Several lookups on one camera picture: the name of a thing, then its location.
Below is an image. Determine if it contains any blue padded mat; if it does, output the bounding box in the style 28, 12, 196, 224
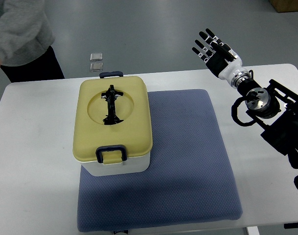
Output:
77, 89, 243, 232

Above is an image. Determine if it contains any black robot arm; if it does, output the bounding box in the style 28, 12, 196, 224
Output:
231, 70, 298, 169

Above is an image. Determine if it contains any yellow box lid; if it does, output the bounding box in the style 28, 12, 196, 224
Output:
73, 76, 153, 165

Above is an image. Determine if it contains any white storage box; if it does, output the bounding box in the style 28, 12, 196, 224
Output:
80, 151, 151, 177

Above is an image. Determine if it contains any metal floor plate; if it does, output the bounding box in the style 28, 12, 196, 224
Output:
90, 52, 103, 61
90, 62, 103, 71

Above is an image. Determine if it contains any lower metal floor plate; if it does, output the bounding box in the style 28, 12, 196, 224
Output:
90, 62, 103, 71

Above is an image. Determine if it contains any person in grey sweater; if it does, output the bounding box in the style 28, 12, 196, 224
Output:
0, 0, 64, 83

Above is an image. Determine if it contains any black table label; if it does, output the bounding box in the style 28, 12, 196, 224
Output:
284, 222, 298, 229

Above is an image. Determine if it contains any upper metal floor plate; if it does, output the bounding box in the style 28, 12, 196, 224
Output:
90, 52, 103, 61

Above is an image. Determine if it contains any brown cardboard box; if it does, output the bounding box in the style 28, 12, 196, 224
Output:
269, 0, 298, 13

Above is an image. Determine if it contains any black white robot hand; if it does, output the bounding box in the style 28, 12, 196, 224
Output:
192, 28, 242, 82

